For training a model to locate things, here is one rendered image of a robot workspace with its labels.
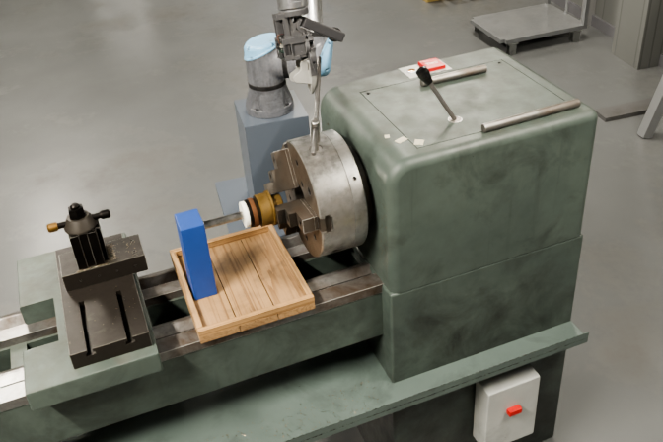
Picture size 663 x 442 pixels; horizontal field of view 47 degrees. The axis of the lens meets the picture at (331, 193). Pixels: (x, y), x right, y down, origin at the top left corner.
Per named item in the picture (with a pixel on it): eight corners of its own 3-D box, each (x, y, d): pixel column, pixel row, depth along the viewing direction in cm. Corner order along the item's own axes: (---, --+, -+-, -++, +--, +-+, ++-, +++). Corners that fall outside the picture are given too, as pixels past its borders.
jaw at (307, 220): (314, 192, 194) (331, 213, 184) (316, 209, 196) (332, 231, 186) (273, 203, 191) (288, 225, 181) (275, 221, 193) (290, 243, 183)
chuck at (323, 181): (312, 196, 221) (310, 109, 200) (354, 272, 199) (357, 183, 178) (282, 204, 218) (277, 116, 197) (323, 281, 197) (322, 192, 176)
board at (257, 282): (272, 233, 222) (270, 222, 220) (315, 308, 193) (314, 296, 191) (172, 261, 214) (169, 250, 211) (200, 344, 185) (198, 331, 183)
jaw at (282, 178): (306, 185, 200) (294, 142, 200) (310, 184, 195) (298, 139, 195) (265, 195, 197) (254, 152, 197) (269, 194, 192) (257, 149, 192)
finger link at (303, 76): (294, 97, 191) (288, 60, 188) (316, 92, 193) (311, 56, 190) (298, 99, 188) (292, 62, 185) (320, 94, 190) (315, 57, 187)
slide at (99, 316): (124, 245, 211) (121, 232, 209) (152, 345, 177) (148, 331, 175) (58, 262, 206) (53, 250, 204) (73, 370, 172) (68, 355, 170)
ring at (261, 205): (273, 181, 197) (240, 189, 194) (285, 198, 189) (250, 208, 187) (277, 210, 202) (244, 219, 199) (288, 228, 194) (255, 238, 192)
